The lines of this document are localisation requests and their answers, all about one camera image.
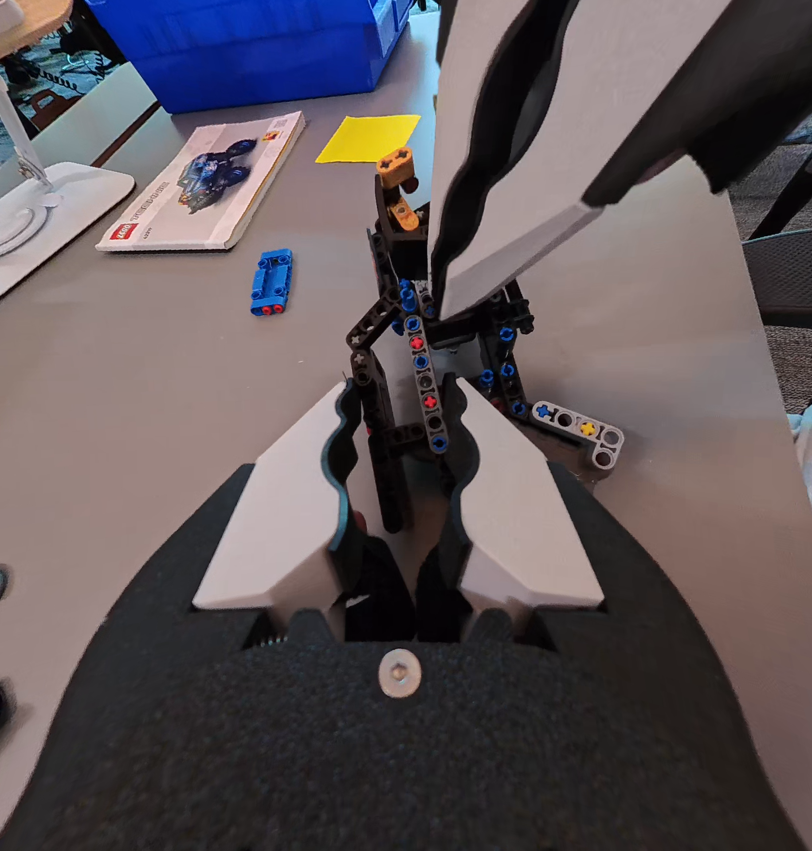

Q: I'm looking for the grey mesh chair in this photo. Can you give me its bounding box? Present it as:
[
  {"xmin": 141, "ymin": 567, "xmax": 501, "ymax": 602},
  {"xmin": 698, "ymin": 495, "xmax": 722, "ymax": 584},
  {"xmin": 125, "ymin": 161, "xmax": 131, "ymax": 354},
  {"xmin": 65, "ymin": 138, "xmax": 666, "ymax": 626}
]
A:
[{"xmin": 741, "ymin": 93, "xmax": 812, "ymax": 327}]

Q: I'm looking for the white lamp stand base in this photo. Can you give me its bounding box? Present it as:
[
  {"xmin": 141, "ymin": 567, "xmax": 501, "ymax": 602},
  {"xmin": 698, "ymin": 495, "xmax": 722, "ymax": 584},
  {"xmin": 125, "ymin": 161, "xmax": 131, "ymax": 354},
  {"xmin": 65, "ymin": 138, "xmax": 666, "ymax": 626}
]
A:
[{"xmin": 0, "ymin": 0, "xmax": 136, "ymax": 313}]

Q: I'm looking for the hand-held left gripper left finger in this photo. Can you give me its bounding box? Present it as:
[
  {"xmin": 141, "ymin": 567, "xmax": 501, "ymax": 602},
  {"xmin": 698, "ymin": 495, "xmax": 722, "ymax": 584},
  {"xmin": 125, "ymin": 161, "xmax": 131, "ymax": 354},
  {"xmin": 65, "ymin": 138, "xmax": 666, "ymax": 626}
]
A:
[{"xmin": 192, "ymin": 381, "xmax": 367, "ymax": 610}]

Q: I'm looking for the yellow sticky note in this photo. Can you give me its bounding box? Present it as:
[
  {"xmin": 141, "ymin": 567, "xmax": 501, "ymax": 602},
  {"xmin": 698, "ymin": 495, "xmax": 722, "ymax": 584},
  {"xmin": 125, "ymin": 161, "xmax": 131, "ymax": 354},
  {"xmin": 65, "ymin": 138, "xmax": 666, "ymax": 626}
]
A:
[{"xmin": 314, "ymin": 114, "xmax": 422, "ymax": 165}]

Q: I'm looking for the blue plastic bin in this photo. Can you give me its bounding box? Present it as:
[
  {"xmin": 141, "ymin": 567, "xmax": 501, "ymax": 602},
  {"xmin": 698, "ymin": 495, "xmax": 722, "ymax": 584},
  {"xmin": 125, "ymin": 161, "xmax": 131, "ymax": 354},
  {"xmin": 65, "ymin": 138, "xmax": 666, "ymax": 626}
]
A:
[{"xmin": 83, "ymin": 0, "xmax": 413, "ymax": 115}]

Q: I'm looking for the black lego vehicle model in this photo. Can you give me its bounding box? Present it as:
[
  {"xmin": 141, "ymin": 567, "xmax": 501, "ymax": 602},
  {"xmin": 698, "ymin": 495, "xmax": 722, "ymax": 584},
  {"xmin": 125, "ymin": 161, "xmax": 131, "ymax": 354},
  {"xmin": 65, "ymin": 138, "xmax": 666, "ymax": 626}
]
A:
[{"xmin": 345, "ymin": 148, "xmax": 625, "ymax": 536}]

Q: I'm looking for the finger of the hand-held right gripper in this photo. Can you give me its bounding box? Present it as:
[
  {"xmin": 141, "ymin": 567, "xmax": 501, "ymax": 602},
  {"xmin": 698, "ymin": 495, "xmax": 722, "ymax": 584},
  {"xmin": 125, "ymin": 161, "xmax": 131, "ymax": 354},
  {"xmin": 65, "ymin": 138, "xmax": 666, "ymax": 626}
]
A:
[
  {"xmin": 427, "ymin": 0, "xmax": 580, "ymax": 293},
  {"xmin": 435, "ymin": 0, "xmax": 736, "ymax": 319}
]

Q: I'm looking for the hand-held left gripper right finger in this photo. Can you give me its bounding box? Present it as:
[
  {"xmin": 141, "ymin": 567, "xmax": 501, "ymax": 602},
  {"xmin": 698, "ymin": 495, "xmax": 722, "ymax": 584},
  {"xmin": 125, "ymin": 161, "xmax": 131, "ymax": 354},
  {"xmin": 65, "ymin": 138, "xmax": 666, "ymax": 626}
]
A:
[{"xmin": 444, "ymin": 374, "xmax": 608, "ymax": 611}]

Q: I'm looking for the lego instruction booklet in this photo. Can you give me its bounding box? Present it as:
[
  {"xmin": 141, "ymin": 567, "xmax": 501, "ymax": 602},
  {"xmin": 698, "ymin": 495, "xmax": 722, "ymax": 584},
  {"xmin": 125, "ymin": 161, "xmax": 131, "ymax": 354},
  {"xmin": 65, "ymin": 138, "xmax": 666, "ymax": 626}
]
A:
[{"xmin": 94, "ymin": 111, "xmax": 307, "ymax": 252}]

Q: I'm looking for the blue lego panel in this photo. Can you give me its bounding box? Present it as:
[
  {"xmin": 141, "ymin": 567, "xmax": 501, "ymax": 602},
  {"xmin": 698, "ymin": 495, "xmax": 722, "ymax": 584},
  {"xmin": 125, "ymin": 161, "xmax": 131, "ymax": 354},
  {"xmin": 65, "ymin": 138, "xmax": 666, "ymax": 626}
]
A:
[{"xmin": 249, "ymin": 248, "xmax": 294, "ymax": 316}]

